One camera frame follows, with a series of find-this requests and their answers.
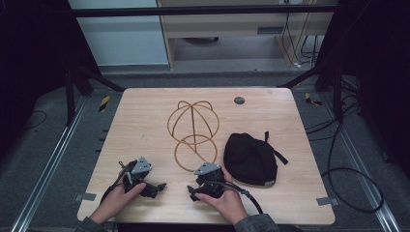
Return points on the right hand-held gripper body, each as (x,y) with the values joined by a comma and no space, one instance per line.
(210,177)

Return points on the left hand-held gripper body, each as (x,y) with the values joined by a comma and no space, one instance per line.
(140,167)

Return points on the person's right hand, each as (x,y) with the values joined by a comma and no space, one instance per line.
(225,204)

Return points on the person's left hand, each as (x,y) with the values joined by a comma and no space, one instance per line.
(116,201)

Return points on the black cap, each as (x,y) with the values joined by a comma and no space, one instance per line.
(249,159)

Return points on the yellow black striped tape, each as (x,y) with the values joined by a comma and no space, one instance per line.
(312,100)
(104,103)

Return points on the grey round table grommet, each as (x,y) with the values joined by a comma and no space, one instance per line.
(239,100)

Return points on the black metal stand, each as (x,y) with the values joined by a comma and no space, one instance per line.
(336,93)
(70,96)

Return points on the white cabinet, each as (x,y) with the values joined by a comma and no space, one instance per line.
(119,38)

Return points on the black curtain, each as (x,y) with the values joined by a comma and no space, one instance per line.
(32,64)
(380,64)

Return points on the light wooden desk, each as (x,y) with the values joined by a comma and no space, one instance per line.
(225,27)

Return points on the grey table bracket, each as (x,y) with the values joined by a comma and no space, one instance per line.
(85,197)
(327,201)

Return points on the aluminium floor rail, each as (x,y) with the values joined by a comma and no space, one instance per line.
(364,167)
(48,167)

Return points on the black horizontal frame bar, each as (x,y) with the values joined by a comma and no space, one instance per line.
(193,11)

